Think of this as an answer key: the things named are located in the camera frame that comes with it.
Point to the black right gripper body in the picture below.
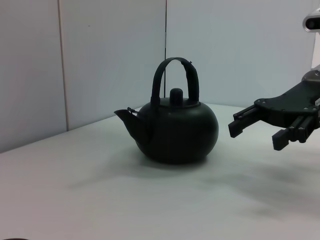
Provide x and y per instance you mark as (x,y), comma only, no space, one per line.
(295,105)

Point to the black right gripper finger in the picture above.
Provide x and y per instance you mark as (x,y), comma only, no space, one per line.
(281,140)
(236,126)

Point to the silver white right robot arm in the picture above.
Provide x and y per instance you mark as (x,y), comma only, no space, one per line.
(313,75)

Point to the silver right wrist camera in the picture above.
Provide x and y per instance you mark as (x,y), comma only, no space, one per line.
(312,22)

